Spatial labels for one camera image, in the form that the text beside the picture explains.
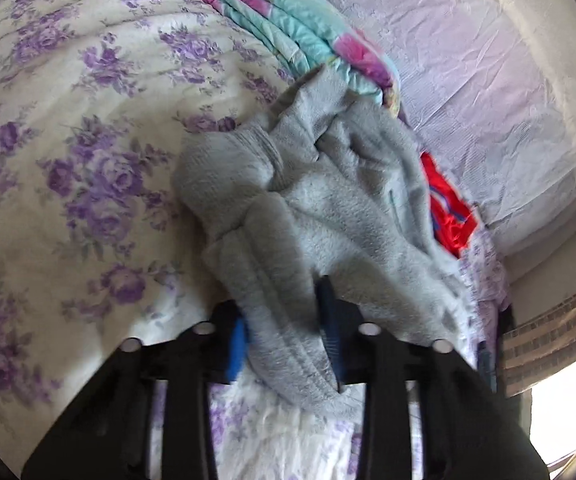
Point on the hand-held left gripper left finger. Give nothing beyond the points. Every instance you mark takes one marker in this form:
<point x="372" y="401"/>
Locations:
<point x="238" y="352"/>

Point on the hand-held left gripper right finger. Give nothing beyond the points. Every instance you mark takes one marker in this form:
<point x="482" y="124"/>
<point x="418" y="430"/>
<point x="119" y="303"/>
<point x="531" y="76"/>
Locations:
<point x="330" y="322"/>

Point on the grey fleece sweater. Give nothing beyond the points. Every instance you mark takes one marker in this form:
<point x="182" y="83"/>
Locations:
<point x="318" y="200"/>

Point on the red folded garment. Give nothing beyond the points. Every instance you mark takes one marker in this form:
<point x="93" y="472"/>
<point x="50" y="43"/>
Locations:
<point x="447" y="210"/>

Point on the purple floral bedspread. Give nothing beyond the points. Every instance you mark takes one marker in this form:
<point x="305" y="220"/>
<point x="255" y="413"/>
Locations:
<point x="68" y="160"/>

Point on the folded colourful floral quilt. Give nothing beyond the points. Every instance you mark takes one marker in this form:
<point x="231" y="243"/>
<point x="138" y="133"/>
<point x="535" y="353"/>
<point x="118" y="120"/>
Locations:
<point x="293" y="25"/>

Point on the lilac wall cloth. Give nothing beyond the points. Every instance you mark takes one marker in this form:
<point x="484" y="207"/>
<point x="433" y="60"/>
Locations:
<point x="467" y="60"/>

